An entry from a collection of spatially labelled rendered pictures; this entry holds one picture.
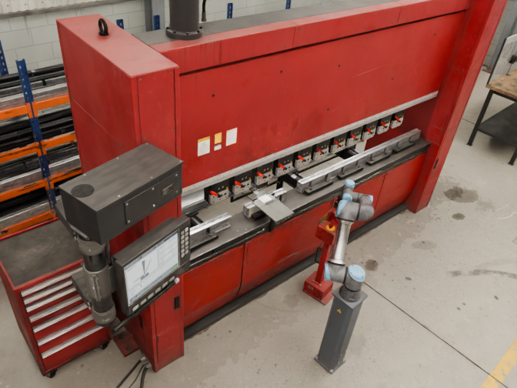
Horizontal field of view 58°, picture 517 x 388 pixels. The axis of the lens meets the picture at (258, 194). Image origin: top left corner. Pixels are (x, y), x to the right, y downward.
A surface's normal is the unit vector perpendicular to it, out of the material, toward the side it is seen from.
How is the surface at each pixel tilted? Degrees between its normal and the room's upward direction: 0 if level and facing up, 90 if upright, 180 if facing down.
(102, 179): 0
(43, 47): 90
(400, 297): 0
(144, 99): 90
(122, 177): 0
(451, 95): 90
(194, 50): 90
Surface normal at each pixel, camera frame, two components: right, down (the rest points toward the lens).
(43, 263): 0.08, -0.80
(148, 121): 0.64, 0.51
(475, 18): -0.77, 0.33
